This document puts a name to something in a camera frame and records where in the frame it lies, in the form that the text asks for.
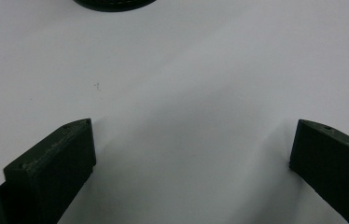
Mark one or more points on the black mesh pen holder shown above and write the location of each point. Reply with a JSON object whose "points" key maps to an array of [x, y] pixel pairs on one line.
{"points": [[113, 4]]}

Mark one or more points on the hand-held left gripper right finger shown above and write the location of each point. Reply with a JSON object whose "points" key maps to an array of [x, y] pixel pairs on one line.
{"points": [[334, 165]]}

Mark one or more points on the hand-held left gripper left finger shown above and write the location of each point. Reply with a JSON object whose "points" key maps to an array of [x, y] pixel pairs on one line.
{"points": [[49, 168]]}

